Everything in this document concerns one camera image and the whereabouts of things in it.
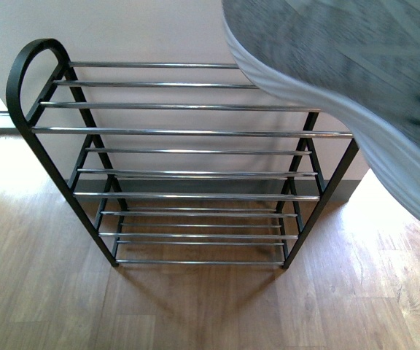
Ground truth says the black metal shoe rack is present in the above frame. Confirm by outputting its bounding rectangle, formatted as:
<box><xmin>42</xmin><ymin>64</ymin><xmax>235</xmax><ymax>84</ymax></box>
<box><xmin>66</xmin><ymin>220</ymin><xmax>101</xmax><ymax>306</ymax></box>
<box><xmin>6</xmin><ymin>39</ymin><xmax>359</xmax><ymax>269</ymax></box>

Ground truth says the grey sneaker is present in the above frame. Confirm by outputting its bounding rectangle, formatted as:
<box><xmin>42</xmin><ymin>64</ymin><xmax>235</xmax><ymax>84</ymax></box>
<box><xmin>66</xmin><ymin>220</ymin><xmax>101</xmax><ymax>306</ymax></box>
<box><xmin>222</xmin><ymin>1</ymin><xmax>420</xmax><ymax>220</ymax></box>

